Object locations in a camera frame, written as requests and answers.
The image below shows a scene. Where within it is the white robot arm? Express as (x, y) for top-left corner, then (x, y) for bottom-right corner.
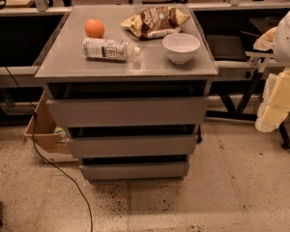
(253, 11), (290, 132)

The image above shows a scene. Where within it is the clear plastic water bottle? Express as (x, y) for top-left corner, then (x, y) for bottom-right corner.
(82, 38), (140, 62)

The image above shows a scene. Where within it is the cardboard box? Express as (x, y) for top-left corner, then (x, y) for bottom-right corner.
(24, 94), (75, 162)

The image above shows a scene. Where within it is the grey drawer cabinet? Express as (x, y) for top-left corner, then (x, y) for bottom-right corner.
(34, 5), (219, 182)

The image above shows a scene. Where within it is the orange fruit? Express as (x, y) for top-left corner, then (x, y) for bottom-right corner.
(85, 19), (104, 39)

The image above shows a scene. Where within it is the grey drawer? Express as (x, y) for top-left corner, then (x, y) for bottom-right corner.
(67, 135), (195, 159)
(79, 161), (189, 180)
(46, 97), (209, 128)

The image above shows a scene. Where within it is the grey top drawer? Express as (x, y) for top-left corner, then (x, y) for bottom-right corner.
(46, 97), (209, 128)

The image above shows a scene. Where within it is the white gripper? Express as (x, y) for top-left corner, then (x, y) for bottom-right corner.
(255, 68), (290, 132)

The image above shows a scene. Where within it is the grey bottom drawer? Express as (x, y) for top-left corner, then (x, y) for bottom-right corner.
(79, 161), (189, 180)

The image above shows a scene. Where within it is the black floor cable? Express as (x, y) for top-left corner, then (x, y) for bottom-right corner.
(0, 45), (95, 232)

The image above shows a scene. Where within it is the brown yellow chip bag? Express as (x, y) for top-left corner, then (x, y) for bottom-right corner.
(121, 6), (190, 40)

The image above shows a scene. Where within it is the white ceramic bowl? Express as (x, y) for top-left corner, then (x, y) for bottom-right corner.
(162, 33), (201, 64)

